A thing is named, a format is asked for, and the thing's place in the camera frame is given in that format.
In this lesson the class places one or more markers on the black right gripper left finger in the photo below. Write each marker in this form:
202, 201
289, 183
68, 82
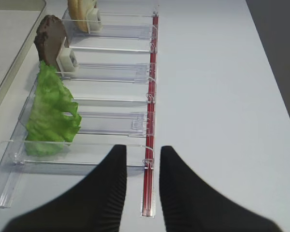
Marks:
95, 204

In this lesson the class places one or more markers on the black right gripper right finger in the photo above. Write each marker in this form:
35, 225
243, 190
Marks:
190, 205

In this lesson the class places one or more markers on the green lettuce leaf in rack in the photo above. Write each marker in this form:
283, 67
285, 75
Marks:
54, 117

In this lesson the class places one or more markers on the clear acrylic right food rack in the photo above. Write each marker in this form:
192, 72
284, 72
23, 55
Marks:
114, 87

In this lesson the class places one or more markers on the brown patty in rack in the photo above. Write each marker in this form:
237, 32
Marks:
48, 40

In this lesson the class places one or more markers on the bun half in right rack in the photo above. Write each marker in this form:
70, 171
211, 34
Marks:
78, 10

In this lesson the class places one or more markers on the white metal tray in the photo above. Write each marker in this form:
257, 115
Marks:
18, 22

